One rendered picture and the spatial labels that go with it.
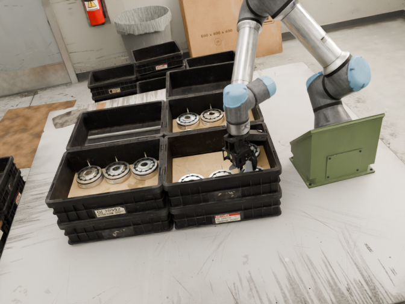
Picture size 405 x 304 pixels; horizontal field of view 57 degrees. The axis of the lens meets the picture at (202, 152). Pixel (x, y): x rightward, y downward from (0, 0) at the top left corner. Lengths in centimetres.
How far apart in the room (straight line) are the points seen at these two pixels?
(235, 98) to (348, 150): 54
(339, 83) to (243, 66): 36
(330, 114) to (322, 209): 36
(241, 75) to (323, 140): 37
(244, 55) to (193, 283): 79
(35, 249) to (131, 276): 42
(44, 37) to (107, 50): 66
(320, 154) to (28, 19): 357
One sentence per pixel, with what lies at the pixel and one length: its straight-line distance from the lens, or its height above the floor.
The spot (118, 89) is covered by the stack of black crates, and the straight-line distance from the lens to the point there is 318.
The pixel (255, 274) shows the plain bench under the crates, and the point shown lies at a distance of 125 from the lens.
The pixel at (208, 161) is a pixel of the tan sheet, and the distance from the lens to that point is 146.
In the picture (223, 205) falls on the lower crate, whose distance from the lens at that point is 131.
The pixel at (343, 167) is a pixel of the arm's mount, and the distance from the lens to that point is 152.
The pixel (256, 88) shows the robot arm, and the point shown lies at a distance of 118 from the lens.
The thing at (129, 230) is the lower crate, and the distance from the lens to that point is 140.
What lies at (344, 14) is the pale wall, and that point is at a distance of 495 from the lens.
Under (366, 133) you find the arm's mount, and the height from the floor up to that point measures 90.
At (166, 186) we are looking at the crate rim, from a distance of 124.
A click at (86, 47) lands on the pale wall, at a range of 444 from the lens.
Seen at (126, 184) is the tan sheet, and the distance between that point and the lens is 145.
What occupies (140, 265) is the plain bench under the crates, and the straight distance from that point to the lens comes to 134.
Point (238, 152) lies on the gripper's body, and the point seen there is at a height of 99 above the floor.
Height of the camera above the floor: 173
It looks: 37 degrees down
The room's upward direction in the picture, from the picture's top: 10 degrees counter-clockwise
